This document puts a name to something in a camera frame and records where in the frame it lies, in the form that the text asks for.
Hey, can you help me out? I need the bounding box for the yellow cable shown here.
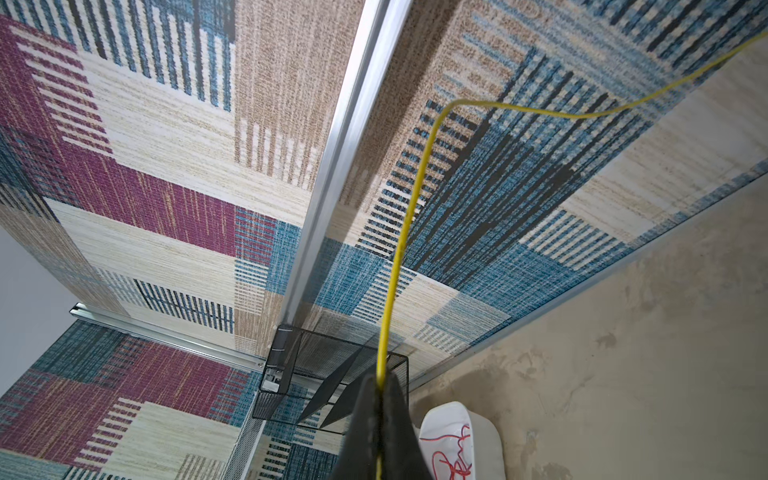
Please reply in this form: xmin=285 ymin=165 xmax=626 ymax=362
xmin=374 ymin=29 xmax=768 ymax=391

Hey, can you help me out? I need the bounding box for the white tray with red cable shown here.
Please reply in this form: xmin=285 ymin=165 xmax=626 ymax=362
xmin=418 ymin=401 xmax=506 ymax=480

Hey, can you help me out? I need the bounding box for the aluminium corner post left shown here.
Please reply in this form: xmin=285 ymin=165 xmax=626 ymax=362
xmin=279 ymin=1 xmax=412 ymax=325

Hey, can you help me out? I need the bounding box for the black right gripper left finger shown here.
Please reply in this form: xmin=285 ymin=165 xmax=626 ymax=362
xmin=330 ymin=374 xmax=380 ymax=480

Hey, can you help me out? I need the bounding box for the white wire mesh basket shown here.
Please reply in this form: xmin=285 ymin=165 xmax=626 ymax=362
xmin=222 ymin=418 xmax=264 ymax=480

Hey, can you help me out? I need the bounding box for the aluminium horizontal back rail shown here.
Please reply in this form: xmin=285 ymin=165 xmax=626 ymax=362
xmin=69 ymin=303 xmax=265 ymax=371

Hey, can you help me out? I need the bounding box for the black wire mesh shelf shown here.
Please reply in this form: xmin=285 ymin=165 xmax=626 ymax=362
xmin=251 ymin=325 xmax=378 ymax=434

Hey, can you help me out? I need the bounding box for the red cable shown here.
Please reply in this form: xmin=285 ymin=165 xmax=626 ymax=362
xmin=419 ymin=422 xmax=475 ymax=480

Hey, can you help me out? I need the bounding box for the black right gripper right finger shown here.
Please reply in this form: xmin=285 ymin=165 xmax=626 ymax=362
xmin=380 ymin=372 xmax=432 ymax=480

